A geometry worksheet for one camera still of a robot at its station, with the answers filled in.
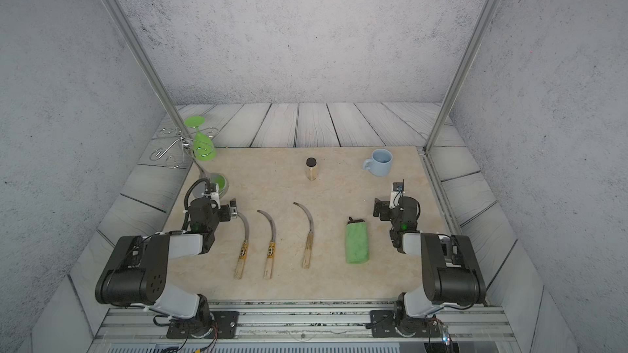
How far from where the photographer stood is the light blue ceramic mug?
110 cm

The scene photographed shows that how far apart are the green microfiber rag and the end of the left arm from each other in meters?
0.43

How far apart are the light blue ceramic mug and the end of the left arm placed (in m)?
0.57

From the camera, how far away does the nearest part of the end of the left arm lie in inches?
33.9

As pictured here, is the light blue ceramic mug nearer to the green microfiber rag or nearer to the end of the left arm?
the green microfiber rag

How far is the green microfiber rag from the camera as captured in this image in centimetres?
85

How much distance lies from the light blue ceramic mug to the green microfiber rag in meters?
0.27
